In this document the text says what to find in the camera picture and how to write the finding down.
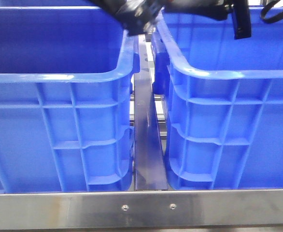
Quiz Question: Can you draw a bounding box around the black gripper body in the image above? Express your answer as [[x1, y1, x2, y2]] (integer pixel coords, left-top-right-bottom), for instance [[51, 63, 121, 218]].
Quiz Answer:
[[91, 0, 228, 36]]

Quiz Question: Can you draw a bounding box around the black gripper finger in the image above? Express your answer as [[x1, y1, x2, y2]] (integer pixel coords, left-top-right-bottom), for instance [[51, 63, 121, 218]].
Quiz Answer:
[[231, 0, 252, 40]]

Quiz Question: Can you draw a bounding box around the right blue plastic bin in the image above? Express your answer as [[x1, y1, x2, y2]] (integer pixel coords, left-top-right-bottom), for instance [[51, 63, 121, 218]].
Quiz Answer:
[[152, 7, 283, 190]]

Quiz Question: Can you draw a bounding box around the blue plastic bin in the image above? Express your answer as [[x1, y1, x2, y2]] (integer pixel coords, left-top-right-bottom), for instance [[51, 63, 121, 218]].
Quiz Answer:
[[152, 7, 283, 190], [0, 7, 139, 194]]

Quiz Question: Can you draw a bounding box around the left blue plastic bin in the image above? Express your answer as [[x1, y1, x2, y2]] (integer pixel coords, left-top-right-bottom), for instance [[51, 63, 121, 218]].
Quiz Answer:
[[0, 7, 139, 194]]

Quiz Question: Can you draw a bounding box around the dark metal divider bar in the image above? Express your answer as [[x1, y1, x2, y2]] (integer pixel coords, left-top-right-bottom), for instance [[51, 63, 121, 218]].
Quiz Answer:
[[134, 35, 169, 191]]

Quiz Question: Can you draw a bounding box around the black cable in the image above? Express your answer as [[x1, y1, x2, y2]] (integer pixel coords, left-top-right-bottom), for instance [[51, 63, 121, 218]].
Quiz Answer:
[[259, 0, 283, 24]]

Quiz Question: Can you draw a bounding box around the stainless steel front rail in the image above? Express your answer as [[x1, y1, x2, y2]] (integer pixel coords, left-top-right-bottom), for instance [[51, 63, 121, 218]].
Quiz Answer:
[[0, 189, 283, 230]]

